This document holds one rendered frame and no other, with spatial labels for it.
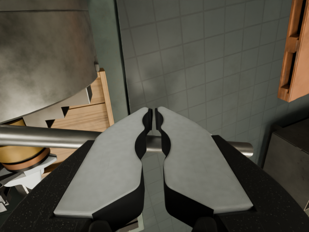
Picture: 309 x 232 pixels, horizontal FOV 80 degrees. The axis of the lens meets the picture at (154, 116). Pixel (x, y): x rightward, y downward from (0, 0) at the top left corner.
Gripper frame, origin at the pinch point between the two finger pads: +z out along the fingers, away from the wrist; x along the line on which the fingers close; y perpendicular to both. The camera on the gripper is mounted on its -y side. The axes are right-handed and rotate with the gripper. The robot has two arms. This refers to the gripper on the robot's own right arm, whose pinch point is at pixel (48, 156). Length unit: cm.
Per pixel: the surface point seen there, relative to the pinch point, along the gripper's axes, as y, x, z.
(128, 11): -24, -108, 45
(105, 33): -17, -54, 20
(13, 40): -21.9, 13.3, 5.2
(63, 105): -11.2, 3.5, 5.8
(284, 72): 40, -106, 210
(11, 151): -5.5, 4.2, -3.2
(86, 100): -11.7, 4.2, 9.4
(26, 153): -4.3, 3.8, -1.6
